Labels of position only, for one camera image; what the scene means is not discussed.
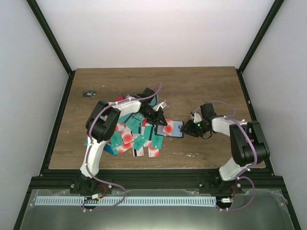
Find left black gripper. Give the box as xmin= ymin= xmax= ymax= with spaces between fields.
xmin=140 ymin=106 xmax=167 ymax=126

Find black card holder wallet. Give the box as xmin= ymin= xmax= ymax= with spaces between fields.
xmin=155 ymin=118 xmax=184 ymax=138

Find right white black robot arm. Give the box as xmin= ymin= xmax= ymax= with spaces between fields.
xmin=180 ymin=101 xmax=270 ymax=193

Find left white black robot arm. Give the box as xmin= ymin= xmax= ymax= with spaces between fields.
xmin=80 ymin=88 xmax=167 ymax=194

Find white red circle card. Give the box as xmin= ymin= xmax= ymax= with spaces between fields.
xmin=163 ymin=118 xmax=175 ymax=135
xmin=148 ymin=141 xmax=160 ymax=157

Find teal card centre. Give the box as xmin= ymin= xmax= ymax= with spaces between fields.
xmin=124 ymin=116 xmax=142 ymax=132

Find teal VIP card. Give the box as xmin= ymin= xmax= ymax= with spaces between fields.
xmin=151 ymin=135 xmax=164 ymax=150

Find red card black stripe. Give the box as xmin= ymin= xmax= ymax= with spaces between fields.
xmin=115 ymin=96 xmax=126 ymax=102

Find blue card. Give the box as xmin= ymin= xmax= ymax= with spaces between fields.
xmin=103 ymin=142 xmax=118 ymax=156

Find small black tag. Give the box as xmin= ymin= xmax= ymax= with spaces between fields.
xmin=83 ymin=91 xmax=97 ymax=98

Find light blue slotted strip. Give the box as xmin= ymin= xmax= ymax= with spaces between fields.
xmin=35 ymin=196 xmax=216 ymax=207

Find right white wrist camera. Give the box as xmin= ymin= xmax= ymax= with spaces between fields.
xmin=190 ymin=111 xmax=202 ymax=123

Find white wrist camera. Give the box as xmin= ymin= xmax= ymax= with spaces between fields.
xmin=190 ymin=111 xmax=202 ymax=123
xmin=153 ymin=102 xmax=167 ymax=111

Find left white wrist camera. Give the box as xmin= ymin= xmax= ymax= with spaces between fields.
xmin=153 ymin=102 xmax=167 ymax=111

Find black front rail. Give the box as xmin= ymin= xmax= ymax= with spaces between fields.
xmin=29 ymin=168 xmax=285 ymax=194

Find right black frame post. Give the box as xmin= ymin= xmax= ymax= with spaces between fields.
xmin=237 ymin=0 xmax=285 ymax=72

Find black frame post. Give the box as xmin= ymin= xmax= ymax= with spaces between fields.
xmin=25 ymin=0 xmax=73 ymax=75
xmin=237 ymin=0 xmax=285 ymax=72

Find left black frame post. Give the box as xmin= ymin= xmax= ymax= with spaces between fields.
xmin=25 ymin=0 xmax=73 ymax=75

